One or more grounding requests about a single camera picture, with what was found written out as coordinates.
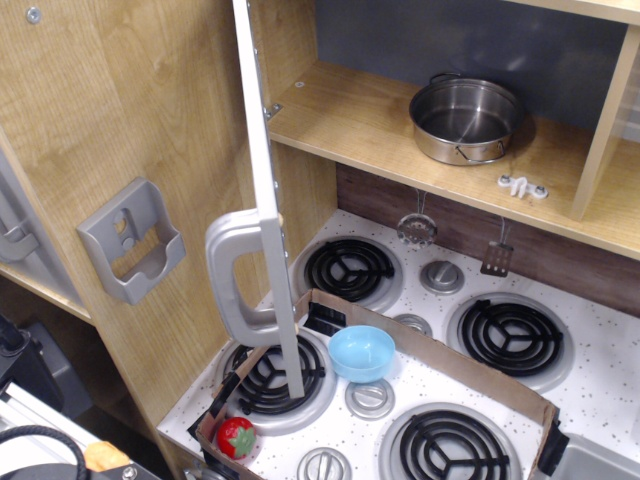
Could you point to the grey microwave door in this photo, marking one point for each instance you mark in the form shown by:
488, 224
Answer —
255, 230

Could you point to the back left black burner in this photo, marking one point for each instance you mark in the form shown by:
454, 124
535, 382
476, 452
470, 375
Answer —
358, 270

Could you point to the black burner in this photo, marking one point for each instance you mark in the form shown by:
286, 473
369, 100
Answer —
515, 335
358, 270
446, 441
263, 396

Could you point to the hanging toy skimmer ladle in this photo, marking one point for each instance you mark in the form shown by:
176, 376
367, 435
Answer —
417, 229

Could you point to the light blue plastic bowl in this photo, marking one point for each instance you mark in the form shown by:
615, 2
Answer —
361, 353

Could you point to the grey stove knob middle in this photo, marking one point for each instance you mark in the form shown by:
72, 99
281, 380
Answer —
415, 322

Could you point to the grey stove knob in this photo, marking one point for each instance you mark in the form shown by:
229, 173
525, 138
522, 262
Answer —
442, 277
324, 463
370, 401
415, 322

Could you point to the grey stove knob back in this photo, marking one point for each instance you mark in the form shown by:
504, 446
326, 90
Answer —
442, 277

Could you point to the brown cardboard barrier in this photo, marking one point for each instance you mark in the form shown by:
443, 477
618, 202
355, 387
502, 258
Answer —
423, 371

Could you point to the front left black burner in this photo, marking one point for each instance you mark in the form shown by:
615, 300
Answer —
263, 396

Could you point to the grey stove knob centre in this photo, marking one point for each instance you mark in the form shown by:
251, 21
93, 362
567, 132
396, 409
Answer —
370, 401

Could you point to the hanging toy spatula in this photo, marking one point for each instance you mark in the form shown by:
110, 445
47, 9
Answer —
498, 255

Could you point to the stainless steel pot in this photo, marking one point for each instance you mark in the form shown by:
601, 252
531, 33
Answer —
464, 121

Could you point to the white door latch clip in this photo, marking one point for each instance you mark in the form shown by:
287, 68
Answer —
520, 187

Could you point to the red toy strawberry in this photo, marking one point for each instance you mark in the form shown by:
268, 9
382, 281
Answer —
236, 437

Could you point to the back right black burner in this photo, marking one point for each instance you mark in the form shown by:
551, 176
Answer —
515, 335

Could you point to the grey stove knob front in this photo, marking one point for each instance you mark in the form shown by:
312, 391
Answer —
324, 463

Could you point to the front right black burner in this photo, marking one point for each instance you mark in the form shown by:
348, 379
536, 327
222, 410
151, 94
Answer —
446, 441

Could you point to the grey sink basin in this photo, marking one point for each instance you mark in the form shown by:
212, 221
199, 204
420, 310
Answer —
574, 457

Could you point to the grey wall phone holder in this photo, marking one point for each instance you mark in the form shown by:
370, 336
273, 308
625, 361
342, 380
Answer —
118, 226

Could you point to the grey cabinet door handle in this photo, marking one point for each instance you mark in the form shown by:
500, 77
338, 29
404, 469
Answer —
16, 245

